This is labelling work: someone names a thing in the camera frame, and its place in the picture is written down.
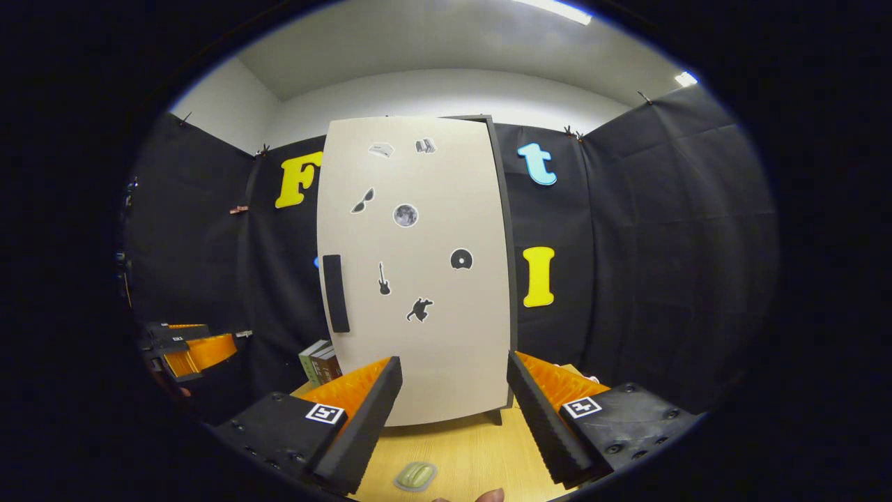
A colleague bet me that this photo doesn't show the black backdrop cloth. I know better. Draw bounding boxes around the black backdrop cloth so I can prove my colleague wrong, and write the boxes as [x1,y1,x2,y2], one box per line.
[122,84,780,426]

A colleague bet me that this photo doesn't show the green book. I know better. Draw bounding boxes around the green book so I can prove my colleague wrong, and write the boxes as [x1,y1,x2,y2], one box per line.
[298,340,328,386]

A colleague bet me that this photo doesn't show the beige cabinet door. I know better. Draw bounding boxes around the beige cabinet door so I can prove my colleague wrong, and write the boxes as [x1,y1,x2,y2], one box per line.
[317,116,513,427]

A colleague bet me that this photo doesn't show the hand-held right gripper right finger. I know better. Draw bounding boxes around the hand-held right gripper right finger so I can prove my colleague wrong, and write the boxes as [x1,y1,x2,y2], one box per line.
[507,350,701,489]

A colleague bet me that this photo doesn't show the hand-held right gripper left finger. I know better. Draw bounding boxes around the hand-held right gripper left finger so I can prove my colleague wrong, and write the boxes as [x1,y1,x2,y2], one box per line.
[213,356,403,496]

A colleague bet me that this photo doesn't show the grey green coaster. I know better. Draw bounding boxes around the grey green coaster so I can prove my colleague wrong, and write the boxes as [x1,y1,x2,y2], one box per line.
[394,460,438,493]

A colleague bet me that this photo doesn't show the long ceiling light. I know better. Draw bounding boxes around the long ceiling light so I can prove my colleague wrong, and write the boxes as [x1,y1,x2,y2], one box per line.
[512,0,593,26]

